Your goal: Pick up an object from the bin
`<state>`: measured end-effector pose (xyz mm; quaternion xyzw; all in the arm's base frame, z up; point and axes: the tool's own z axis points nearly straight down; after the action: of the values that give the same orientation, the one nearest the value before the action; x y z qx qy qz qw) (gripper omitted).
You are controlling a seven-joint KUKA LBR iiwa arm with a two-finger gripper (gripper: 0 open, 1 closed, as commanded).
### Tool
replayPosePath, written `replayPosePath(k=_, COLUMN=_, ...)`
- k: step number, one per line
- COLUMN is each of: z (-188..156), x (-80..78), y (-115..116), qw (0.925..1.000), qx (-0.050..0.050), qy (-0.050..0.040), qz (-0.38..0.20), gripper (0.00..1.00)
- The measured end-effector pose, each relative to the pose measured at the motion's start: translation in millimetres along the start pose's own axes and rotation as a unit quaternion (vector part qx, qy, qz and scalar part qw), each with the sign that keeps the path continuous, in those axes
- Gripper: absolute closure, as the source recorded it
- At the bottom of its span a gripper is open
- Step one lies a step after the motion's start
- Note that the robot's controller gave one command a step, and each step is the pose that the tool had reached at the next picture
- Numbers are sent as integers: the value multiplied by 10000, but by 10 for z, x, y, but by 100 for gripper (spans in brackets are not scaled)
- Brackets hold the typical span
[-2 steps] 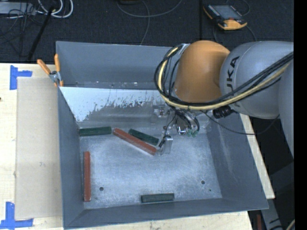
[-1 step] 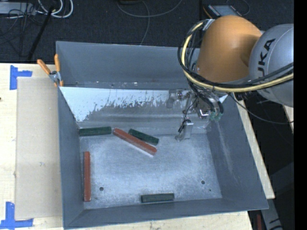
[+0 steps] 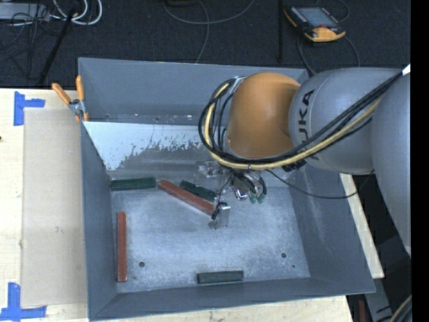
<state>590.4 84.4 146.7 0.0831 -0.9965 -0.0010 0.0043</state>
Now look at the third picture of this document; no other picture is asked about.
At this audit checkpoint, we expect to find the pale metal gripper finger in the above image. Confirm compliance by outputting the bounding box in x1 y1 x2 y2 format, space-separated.
208 209 221 231
219 202 233 229

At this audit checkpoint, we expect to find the grey metal bin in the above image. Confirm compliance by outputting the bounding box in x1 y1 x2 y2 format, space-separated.
77 57 377 322

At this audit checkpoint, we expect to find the dark green flat block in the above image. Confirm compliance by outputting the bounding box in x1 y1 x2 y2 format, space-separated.
110 176 158 192
179 179 217 201
196 270 245 285

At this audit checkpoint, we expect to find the red-brown flat block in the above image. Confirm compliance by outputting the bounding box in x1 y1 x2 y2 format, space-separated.
157 178 216 217
116 211 129 283

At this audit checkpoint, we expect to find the pale flat board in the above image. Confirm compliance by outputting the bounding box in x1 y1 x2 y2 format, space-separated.
19 107 88 309

